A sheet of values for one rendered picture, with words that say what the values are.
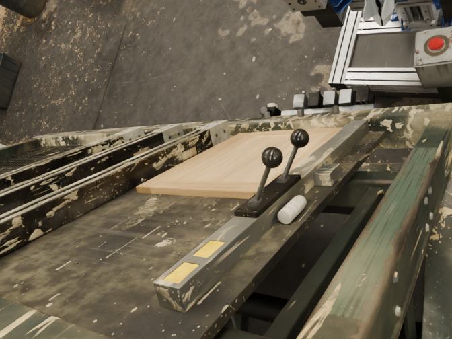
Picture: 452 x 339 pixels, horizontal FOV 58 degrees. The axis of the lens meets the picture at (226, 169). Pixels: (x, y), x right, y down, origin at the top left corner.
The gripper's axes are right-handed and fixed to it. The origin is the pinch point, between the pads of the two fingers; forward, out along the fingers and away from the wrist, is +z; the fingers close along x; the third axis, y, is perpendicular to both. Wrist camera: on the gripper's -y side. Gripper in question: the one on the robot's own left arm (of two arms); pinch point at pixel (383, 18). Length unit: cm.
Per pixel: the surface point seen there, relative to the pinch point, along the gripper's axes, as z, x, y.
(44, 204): 6, -59, 62
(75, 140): 56, -164, 10
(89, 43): 85, -334, -124
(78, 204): 13, -59, 57
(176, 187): 21, -42, 41
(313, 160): 24.0, -12.3, 21.3
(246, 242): 8, -6, 54
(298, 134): 5.3, -6.7, 30.7
